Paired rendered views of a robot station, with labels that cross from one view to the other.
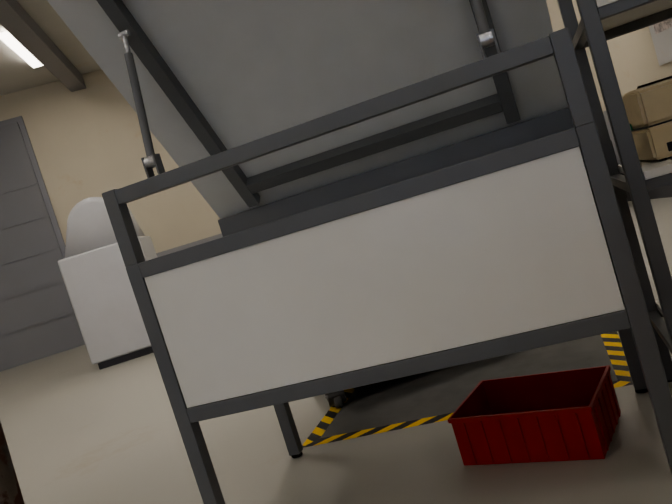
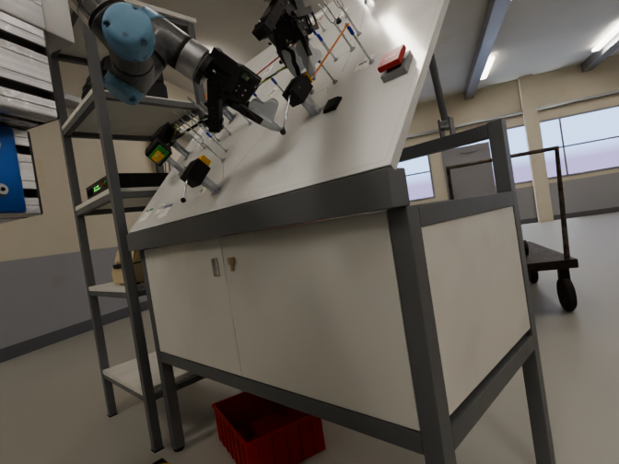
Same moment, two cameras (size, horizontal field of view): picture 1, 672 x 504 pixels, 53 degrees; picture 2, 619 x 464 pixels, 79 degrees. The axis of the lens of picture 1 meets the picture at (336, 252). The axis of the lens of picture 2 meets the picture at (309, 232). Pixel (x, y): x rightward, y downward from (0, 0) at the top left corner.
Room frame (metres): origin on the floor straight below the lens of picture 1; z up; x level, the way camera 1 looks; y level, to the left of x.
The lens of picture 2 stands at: (2.94, 0.49, 0.79)
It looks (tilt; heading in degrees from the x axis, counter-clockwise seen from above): 1 degrees down; 207
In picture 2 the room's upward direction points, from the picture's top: 9 degrees counter-clockwise
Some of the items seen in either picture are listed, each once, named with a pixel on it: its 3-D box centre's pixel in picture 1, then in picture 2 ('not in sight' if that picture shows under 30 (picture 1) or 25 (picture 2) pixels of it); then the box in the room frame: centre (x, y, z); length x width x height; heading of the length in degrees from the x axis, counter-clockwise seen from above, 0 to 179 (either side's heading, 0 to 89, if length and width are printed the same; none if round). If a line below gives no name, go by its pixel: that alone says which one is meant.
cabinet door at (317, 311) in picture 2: not in sight; (298, 312); (2.21, 0.05, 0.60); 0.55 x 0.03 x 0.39; 72
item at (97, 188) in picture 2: not in sight; (135, 187); (1.74, -1.00, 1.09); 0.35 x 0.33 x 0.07; 72
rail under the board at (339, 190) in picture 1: (383, 177); (213, 226); (2.15, -0.21, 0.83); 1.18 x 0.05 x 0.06; 72
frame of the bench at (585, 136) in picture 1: (405, 331); (315, 342); (1.85, -0.12, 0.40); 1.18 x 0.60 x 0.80; 72
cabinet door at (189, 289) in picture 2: not in sight; (187, 303); (2.04, -0.47, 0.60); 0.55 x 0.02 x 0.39; 72
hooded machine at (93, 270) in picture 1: (115, 277); not in sight; (6.41, 2.08, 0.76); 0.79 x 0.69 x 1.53; 98
